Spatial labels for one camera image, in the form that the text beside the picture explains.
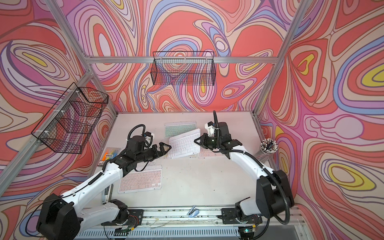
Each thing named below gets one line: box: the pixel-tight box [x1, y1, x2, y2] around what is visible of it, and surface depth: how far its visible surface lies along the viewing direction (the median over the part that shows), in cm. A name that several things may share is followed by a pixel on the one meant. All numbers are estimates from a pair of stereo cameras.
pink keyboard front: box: [118, 164, 163, 193], surface depth 86 cm
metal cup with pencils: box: [255, 138, 279, 164], surface depth 82 cm
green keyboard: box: [164, 121, 200, 139], surface depth 113 cm
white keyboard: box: [168, 128, 201, 159], surface depth 86 cm
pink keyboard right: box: [199, 146, 225, 157], surface depth 78 cm
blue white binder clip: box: [187, 205, 200, 218], surface depth 75 cm
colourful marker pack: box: [97, 147, 122, 167], surface depth 97 cm
